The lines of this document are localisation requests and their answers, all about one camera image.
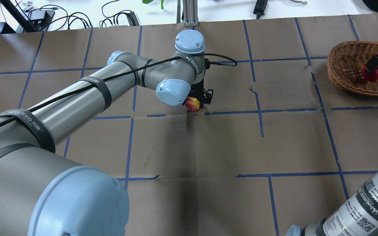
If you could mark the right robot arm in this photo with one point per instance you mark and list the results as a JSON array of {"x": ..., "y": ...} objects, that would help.
[{"x": 358, "y": 216}]

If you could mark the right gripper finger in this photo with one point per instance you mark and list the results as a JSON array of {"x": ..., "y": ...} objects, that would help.
[{"x": 372, "y": 64}]

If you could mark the black power adapter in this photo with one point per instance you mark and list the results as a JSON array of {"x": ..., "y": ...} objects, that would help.
[{"x": 259, "y": 8}]

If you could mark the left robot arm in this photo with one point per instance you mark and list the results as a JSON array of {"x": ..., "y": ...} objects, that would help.
[{"x": 45, "y": 194}]

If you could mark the aluminium frame post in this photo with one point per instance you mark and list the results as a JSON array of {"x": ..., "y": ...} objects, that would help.
[{"x": 187, "y": 13}]

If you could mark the wicker basket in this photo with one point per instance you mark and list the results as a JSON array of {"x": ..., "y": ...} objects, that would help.
[{"x": 344, "y": 65}]

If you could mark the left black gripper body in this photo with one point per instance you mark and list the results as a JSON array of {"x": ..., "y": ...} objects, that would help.
[{"x": 197, "y": 91}]

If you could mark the red yellow apple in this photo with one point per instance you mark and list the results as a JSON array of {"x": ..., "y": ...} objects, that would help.
[{"x": 192, "y": 104}]

